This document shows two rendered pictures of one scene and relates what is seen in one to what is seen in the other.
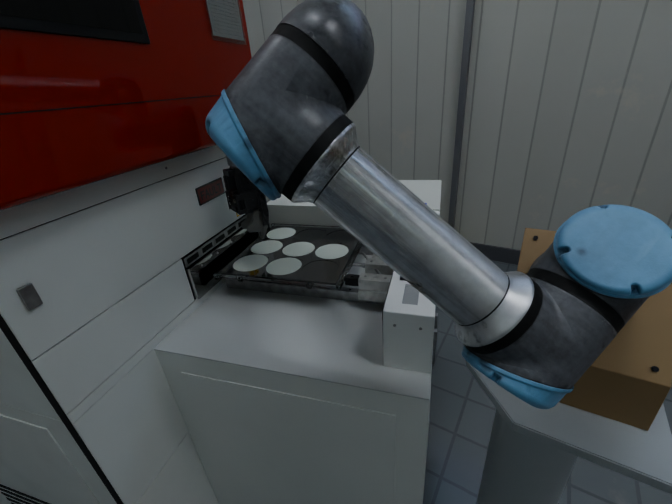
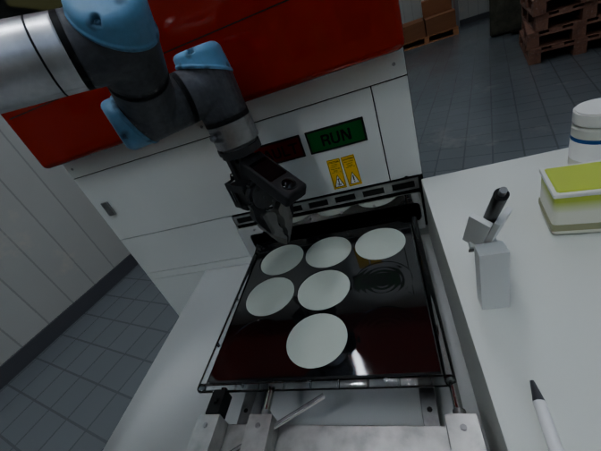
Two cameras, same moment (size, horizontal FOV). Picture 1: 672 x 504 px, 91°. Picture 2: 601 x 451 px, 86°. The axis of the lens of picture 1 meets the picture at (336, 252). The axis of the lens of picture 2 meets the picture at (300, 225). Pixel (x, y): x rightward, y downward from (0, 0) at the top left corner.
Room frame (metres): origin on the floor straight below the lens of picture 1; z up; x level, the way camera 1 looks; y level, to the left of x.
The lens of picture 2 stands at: (0.95, -0.34, 1.31)
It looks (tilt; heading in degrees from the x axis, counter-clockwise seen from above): 30 degrees down; 92
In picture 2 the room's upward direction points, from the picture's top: 22 degrees counter-clockwise
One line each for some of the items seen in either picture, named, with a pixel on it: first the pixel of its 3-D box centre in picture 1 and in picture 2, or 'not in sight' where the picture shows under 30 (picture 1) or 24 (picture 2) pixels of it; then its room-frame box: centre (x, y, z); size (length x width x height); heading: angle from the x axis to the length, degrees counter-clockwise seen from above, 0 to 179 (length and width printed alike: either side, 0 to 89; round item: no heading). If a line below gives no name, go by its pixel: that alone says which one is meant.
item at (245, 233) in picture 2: (236, 248); (325, 226); (0.98, 0.32, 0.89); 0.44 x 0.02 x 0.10; 161
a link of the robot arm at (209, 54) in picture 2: not in sight; (210, 86); (0.88, 0.22, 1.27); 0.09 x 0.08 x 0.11; 24
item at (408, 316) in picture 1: (417, 271); not in sight; (0.75, -0.21, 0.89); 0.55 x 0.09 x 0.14; 161
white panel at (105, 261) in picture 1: (185, 234); (241, 194); (0.81, 0.39, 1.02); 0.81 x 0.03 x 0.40; 161
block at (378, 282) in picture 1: (375, 281); (202, 450); (0.71, -0.09, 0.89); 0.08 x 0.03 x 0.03; 71
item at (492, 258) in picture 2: not in sight; (486, 251); (1.12, -0.07, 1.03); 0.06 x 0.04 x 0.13; 71
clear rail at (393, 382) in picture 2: (355, 253); (310, 385); (0.87, -0.06, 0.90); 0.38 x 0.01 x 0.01; 161
